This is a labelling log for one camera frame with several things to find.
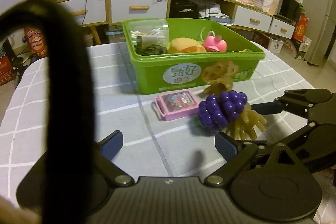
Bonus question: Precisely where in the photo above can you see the translucent rubber hand toy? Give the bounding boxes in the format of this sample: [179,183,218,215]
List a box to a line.
[227,103,267,140]

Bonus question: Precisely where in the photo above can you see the purple toy grapes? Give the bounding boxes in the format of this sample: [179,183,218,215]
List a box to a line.
[198,90,248,132]

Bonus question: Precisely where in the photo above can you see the pink toy card case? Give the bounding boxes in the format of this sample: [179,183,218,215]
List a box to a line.
[154,89,199,121]

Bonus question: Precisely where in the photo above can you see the checkered grey tablecloth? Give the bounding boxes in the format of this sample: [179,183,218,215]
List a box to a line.
[1,42,313,204]

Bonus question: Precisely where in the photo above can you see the green plastic storage box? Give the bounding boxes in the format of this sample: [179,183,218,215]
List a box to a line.
[122,18,265,94]

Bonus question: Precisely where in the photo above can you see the pink pig toy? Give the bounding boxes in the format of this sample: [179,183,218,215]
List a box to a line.
[203,31,227,52]

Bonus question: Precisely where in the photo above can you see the clear cotton swab jar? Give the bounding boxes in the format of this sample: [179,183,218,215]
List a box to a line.
[128,18,170,50]

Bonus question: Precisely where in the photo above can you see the yellow plastic bowl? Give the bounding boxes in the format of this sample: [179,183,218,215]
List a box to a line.
[168,38,206,53]

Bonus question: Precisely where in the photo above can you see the orange cartoon bin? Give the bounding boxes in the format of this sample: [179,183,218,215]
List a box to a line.
[22,27,47,58]

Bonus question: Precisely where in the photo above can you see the wooden low sideboard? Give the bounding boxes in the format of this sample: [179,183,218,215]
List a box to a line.
[108,0,295,39]

